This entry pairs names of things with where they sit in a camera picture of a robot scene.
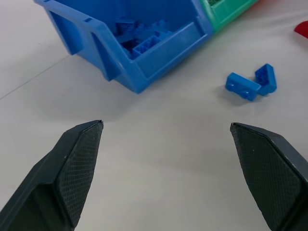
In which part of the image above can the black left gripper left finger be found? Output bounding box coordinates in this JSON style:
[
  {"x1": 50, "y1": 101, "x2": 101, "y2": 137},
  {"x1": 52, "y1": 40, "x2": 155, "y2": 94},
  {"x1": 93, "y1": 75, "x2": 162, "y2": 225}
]
[{"x1": 0, "y1": 119, "x2": 104, "y2": 231}]

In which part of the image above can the blue plastic storage bin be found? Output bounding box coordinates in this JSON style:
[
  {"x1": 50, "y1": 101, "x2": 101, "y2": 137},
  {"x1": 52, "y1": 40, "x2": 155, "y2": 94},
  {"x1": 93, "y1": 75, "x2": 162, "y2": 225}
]
[{"x1": 33, "y1": 0, "x2": 214, "y2": 94}]

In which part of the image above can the green plastic storage bin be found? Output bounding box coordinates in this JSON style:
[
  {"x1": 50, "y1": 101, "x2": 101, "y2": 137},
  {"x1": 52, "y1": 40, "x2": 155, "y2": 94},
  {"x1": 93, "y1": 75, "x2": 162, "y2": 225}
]
[{"x1": 200, "y1": 0, "x2": 259, "y2": 34}]

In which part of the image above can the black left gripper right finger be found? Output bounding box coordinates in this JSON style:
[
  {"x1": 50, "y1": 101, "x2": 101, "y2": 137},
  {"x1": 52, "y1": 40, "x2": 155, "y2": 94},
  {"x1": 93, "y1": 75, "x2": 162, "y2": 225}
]
[{"x1": 230, "y1": 122, "x2": 308, "y2": 231}]

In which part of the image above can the red building brick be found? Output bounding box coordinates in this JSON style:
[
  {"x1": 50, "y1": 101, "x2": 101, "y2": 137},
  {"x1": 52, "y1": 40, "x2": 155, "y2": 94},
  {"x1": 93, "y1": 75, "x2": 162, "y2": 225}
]
[{"x1": 293, "y1": 21, "x2": 308, "y2": 39}]

